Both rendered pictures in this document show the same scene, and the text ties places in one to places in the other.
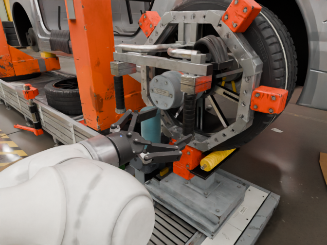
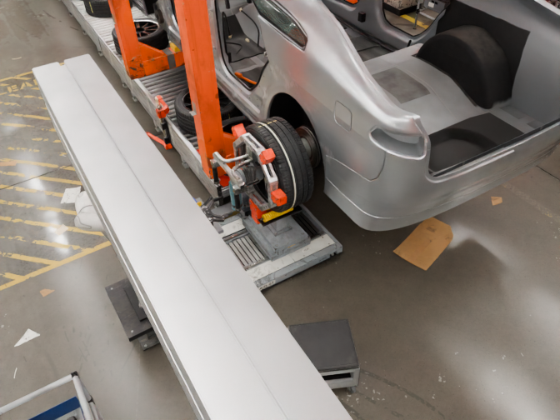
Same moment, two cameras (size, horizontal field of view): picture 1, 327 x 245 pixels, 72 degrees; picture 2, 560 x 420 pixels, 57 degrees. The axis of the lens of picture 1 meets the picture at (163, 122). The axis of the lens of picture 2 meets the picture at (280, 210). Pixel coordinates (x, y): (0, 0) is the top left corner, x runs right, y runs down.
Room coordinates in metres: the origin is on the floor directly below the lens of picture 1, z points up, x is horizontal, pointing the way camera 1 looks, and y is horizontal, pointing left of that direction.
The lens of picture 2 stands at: (-1.76, -1.17, 3.15)
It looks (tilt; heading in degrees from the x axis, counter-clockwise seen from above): 43 degrees down; 18
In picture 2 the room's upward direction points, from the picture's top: 2 degrees counter-clockwise
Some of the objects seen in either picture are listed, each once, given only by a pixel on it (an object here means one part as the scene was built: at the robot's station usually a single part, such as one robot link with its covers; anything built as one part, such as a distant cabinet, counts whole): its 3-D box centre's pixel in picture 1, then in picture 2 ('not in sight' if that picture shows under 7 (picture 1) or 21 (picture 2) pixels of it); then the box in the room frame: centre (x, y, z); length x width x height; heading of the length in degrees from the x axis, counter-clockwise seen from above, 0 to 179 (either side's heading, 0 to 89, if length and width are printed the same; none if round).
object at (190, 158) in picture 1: (190, 155); (262, 208); (0.94, -0.14, 0.48); 0.16 x 0.12 x 0.17; 138
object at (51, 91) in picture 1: (80, 93); (208, 108); (2.30, 0.88, 0.39); 0.66 x 0.66 x 0.24
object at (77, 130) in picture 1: (37, 109); (167, 122); (2.11, 1.27, 0.28); 2.47 x 0.09 x 0.22; 48
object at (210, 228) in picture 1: (192, 191); (275, 230); (1.08, -0.18, 0.13); 0.50 x 0.36 x 0.10; 48
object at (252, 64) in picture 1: (190, 83); (255, 172); (0.91, -0.11, 0.85); 0.54 x 0.07 x 0.54; 48
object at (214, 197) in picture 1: (203, 170); (278, 217); (1.04, -0.22, 0.32); 0.40 x 0.30 x 0.28; 48
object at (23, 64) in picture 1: (33, 57); (163, 51); (2.78, 1.56, 0.69); 0.52 x 0.17 x 0.35; 138
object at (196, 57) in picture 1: (194, 40); (244, 166); (0.75, -0.10, 1.03); 0.19 x 0.18 x 0.11; 138
